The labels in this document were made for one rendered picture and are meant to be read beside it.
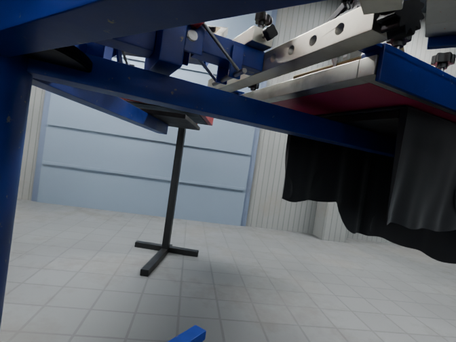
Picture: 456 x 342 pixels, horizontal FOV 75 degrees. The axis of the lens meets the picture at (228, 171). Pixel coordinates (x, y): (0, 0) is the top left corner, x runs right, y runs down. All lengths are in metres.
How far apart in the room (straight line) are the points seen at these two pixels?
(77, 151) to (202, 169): 1.47
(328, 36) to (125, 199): 3.34
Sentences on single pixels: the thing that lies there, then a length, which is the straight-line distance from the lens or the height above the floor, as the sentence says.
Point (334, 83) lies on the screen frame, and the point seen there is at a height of 0.95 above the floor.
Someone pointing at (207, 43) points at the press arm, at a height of 1.01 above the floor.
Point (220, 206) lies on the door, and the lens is 3.69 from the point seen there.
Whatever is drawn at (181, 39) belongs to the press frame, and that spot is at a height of 0.98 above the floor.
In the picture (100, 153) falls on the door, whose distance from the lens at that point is 3.78.
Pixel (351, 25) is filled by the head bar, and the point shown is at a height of 1.01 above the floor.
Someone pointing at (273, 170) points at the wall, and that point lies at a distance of 3.82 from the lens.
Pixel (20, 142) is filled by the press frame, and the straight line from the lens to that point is 0.66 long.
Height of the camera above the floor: 0.75
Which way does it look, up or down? 1 degrees down
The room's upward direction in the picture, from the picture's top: 8 degrees clockwise
